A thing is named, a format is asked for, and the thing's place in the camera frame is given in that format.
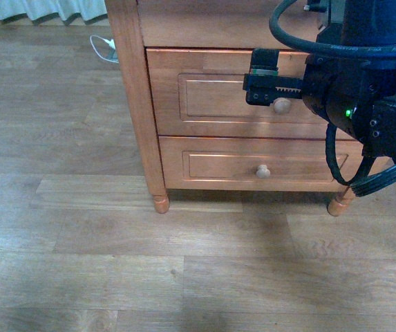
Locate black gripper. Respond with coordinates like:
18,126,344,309
243,48,370,138

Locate upper wooden drawer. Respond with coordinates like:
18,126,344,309
147,48,326,140

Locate wooden drawer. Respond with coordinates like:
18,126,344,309
147,48,326,140
158,136,388,193

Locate lower wooden drawer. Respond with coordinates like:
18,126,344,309
158,136,388,193

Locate upper round wooden knob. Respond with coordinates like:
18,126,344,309
273,98,292,115

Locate round wooden knob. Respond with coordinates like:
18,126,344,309
256,165,271,179
273,98,292,115

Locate wooden nightstand cabinet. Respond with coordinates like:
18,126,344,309
104,0,392,217

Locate lower round wooden knob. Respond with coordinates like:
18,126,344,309
256,165,271,179

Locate grey floor socket box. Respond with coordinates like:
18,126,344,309
108,50,119,62

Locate light green curtain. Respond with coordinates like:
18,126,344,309
0,0,107,21

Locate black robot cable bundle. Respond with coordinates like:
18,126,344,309
268,0,396,199

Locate white cable on floor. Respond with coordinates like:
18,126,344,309
89,35,119,64

